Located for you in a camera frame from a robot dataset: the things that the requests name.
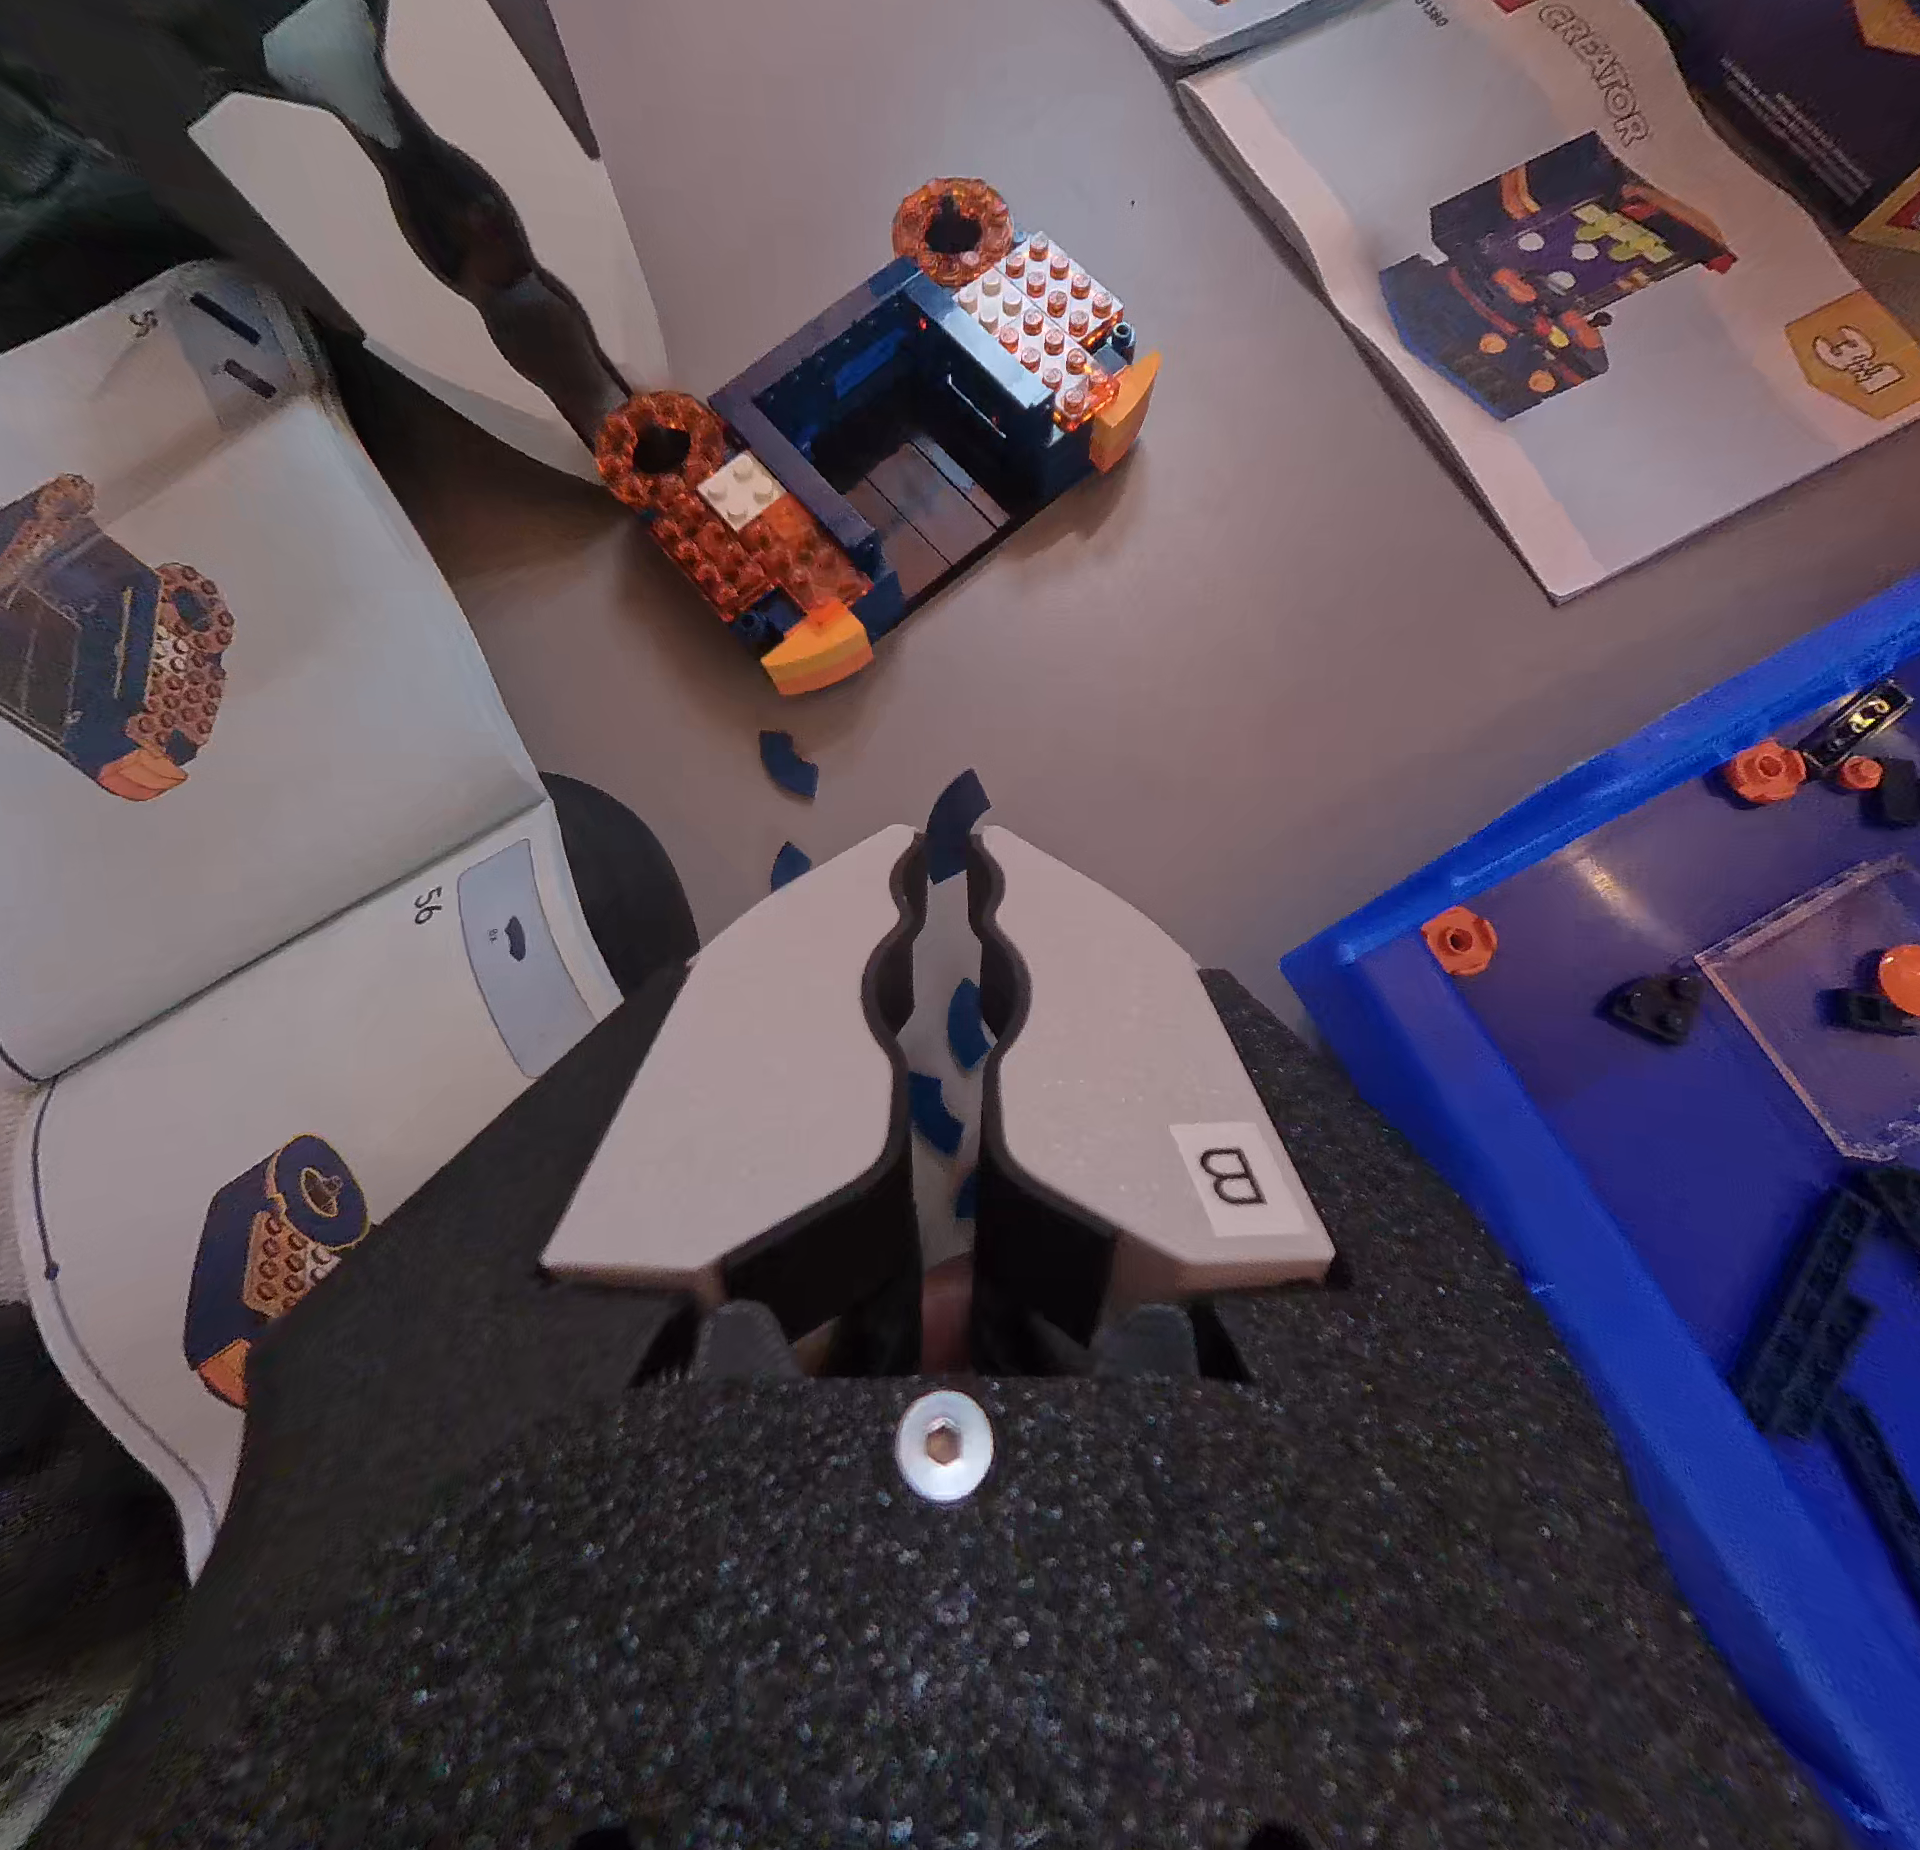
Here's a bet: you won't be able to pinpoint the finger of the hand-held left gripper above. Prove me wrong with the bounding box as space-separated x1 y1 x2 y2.
189 0 632 485
384 0 675 395

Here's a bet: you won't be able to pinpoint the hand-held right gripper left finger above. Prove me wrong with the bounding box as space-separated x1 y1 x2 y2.
537 825 924 1373

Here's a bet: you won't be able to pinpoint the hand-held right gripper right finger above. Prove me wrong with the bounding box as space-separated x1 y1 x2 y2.
972 825 1339 1377

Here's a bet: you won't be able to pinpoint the curved dark blue tile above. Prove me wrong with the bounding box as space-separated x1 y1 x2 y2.
924 770 996 888

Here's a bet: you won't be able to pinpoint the cluster of dark blue tiles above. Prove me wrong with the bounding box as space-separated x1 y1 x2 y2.
755 728 1002 1230

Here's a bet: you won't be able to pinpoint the blue orange brick model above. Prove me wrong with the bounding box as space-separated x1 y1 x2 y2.
591 178 1162 701

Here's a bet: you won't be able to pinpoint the assorted loose small bricks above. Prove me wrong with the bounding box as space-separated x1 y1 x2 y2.
1419 679 1920 1582

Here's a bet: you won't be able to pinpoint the large blue plastic bin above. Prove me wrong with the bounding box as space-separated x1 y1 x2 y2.
1279 575 1920 1850

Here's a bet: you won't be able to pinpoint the thick open instruction booklet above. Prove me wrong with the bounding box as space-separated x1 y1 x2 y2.
0 258 632 1582

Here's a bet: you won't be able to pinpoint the clear plastic plate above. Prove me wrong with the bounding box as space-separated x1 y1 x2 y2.
1695 857 1920 1165

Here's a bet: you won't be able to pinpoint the thin booklet purple arcade cover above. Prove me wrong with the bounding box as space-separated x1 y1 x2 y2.
1179 0 1920 608

